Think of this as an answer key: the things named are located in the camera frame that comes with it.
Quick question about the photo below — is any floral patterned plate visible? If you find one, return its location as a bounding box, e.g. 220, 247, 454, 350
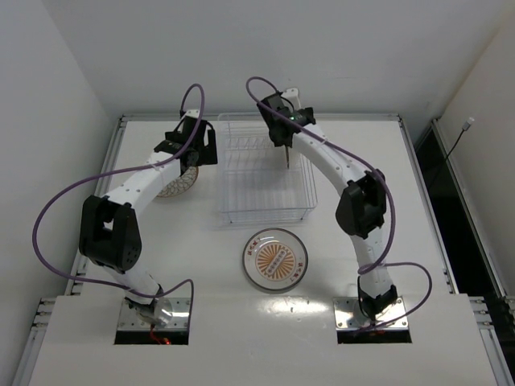
157, 166, 199, 198

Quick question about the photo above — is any orange sunburst glass plate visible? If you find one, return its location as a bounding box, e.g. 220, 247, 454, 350
241, 228, 309, 294

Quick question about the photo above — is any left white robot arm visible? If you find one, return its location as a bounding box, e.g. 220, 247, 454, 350
79, 109, 217, 326

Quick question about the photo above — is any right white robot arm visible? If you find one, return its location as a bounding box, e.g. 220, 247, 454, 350
257, 91, 398, 321

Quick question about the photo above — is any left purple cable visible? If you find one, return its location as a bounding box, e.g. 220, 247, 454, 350
31, 83, 207, 322

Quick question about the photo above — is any purple cable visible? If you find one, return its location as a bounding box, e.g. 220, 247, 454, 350
245, 76, 434, 335
31, 83, 207, 322

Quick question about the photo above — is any clear wire dish rack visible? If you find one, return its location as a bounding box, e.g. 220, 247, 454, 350
215, 113, 318, 225

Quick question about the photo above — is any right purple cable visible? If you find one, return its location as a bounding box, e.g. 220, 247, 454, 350
245, 76, 434, 335

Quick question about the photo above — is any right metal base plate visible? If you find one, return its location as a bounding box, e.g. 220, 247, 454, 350
333, 297, 409, 331

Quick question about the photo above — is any metal base plate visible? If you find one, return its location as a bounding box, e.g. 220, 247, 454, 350
333, 297, 409, 331
117, 298, 191, 332

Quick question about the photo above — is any black cable with white plug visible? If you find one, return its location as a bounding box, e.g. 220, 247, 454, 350
416, 116, 476, 194

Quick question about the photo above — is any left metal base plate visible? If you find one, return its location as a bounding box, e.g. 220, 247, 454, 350
117, 298, 191, 332

